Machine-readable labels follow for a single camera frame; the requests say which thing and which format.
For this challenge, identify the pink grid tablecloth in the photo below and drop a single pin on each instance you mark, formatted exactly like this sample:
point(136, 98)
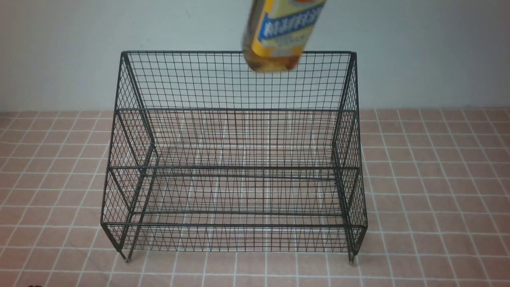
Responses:
point(436, 187)

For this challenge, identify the amber seasoning bottle yellow label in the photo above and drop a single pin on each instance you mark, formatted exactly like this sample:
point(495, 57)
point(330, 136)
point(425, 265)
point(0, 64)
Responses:
point(277, 32)

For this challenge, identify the black wire mesh rack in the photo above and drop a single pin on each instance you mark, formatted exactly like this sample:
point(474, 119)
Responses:
point(207, 155)

